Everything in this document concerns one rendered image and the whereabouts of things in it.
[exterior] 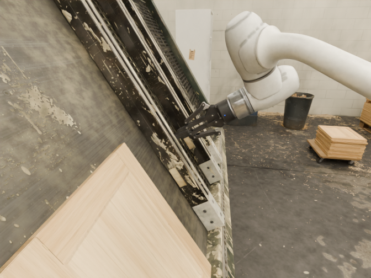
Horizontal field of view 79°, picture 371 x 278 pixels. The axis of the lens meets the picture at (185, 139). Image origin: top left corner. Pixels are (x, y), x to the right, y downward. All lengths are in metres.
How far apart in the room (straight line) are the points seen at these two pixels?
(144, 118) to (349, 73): 0.53
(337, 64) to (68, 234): 0.59
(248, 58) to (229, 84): 4.95
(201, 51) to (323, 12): 2.76
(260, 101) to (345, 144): 2.97
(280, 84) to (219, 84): 4.89
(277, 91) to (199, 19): 3.51
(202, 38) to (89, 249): 3.90
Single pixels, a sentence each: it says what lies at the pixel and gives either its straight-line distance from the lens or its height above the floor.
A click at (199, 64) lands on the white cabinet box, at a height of 1.21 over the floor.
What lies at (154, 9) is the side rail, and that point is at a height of 1.78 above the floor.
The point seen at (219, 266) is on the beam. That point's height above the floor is 0.90.
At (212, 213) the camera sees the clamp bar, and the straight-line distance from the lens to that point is 0.88.
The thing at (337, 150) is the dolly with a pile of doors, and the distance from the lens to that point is 3.65.
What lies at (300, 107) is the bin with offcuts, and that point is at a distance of 4.72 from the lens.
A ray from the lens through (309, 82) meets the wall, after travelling 5.87.
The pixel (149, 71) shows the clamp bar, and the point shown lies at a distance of 1.02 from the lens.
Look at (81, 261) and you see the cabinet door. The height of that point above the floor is 1.24.
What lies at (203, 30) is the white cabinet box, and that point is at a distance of 4.13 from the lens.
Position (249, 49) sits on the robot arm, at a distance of 0.62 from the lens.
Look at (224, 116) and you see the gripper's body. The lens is 0.73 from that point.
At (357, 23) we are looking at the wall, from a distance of 6.06.
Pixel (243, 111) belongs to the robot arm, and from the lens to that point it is 0.73.
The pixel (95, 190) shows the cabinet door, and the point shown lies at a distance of 0.47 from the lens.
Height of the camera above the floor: 1.55
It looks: 23 degrees down
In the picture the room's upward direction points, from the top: straight up
